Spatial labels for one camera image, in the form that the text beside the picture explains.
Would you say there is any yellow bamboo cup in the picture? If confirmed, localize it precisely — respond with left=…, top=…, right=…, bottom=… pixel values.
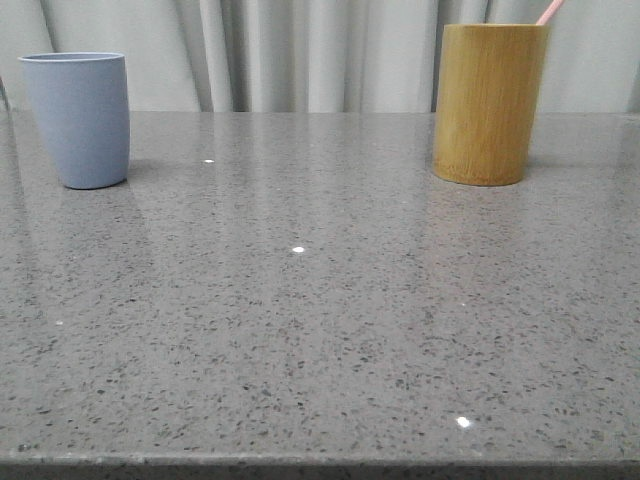
left=433, top=24, right=549, bottom=186

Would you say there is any blue plastic cup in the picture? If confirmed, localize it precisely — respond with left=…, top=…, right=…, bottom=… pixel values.
left=19, top=52, right=130, bottom=190

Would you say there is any white curtain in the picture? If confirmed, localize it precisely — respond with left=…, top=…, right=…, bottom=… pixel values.
left=0, top=0, right=640, bottom=114

